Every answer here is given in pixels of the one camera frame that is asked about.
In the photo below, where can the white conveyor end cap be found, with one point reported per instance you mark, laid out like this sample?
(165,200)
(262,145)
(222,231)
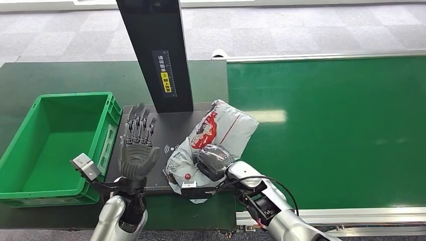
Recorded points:
(219,54)

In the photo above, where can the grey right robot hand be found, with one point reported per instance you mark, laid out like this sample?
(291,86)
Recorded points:
(214,159)

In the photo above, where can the grey red-printed mailer package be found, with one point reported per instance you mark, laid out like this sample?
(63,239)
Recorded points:
(229,129)

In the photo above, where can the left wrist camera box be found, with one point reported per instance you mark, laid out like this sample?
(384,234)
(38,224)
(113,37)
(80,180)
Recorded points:
(85,166)

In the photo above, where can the green conveyor belt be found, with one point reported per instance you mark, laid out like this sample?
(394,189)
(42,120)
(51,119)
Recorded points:
(332,133)

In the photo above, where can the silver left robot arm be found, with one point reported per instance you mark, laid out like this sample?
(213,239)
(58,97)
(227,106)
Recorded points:
(113,216)

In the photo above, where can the aluminium conveyor side rail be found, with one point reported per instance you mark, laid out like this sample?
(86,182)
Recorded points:
(349,218)
(316,56)

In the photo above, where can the green plastic crate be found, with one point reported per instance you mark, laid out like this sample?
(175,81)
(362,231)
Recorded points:
(56,146)

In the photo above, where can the black ruled machine platform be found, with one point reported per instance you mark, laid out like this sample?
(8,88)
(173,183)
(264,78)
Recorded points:
(173,129)

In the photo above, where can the black machine column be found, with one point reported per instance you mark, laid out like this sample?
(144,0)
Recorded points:
(149,33)

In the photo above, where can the yellow column label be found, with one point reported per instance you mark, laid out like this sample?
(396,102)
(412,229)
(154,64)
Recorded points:
(166,82)

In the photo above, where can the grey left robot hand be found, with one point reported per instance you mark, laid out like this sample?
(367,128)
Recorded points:
(138,156)

